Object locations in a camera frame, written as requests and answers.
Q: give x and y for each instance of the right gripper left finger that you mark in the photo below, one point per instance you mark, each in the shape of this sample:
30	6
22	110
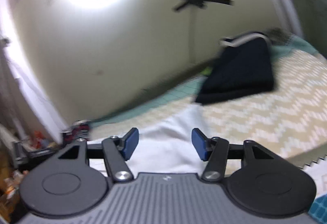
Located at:
115	146

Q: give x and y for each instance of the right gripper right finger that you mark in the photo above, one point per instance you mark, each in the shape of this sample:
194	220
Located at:
205	147

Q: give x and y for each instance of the white printed t-shirt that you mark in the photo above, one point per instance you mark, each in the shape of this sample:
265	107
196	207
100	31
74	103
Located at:
164	140

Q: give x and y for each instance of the black red patterned sweater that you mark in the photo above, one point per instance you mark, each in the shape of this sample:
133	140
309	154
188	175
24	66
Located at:
79	129

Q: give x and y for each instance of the beige chevron bed sheet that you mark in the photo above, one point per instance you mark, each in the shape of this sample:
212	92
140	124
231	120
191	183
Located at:
289	120

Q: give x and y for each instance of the black navy folded garment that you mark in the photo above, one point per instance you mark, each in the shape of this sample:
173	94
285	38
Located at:
243	68

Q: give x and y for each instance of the cluttered side table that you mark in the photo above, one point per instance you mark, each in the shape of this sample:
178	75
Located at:
17	160

